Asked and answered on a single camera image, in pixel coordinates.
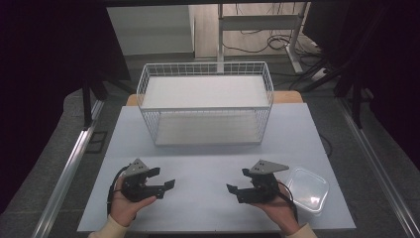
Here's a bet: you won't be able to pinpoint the white table cover sheet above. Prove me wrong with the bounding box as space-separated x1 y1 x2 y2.
76 102 357 233

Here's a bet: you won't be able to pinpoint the person's right hand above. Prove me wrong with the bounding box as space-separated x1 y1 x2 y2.
252 179 301 236

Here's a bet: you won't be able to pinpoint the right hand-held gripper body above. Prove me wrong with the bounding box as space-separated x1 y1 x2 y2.
249 159 290 203

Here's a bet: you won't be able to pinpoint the black floor cables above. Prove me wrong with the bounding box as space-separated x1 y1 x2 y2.
221 30 329 68

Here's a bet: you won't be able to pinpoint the white metal desk frame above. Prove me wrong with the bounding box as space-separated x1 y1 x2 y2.
216 2 311 74

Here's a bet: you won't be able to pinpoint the black metal stand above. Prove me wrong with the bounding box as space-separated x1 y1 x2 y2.
81 77 94 131

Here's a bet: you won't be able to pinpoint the white power strip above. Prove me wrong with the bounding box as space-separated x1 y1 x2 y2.
310 66 329 82

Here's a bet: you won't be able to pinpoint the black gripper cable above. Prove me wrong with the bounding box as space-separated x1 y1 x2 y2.
277 180 300 223
106 165 131 217

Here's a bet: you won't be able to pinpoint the black curtain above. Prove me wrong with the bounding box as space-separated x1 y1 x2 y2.
301 0 420 172
0 0 132 214

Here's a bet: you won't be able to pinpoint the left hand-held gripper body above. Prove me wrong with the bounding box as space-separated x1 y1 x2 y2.
121 158 157 203

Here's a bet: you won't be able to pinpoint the aluminium rail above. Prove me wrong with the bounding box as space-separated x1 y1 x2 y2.
31 99 106 238
336 98 420 238

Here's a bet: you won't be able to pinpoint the white wire basket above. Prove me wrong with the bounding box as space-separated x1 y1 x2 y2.
136 60 274 147

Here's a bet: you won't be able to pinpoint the person's left hand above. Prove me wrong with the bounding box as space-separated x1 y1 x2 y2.
109 177 158 228

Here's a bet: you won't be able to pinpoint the clear plastic container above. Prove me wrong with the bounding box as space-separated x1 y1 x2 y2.
285 167 331 216

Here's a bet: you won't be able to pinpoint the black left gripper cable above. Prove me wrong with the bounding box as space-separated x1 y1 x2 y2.
106 165 131 217

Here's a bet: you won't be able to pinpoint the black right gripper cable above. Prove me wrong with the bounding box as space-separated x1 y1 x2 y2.
277 180 300 223

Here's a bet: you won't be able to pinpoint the black cable beside table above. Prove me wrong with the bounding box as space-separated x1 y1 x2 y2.
318 133 333 159

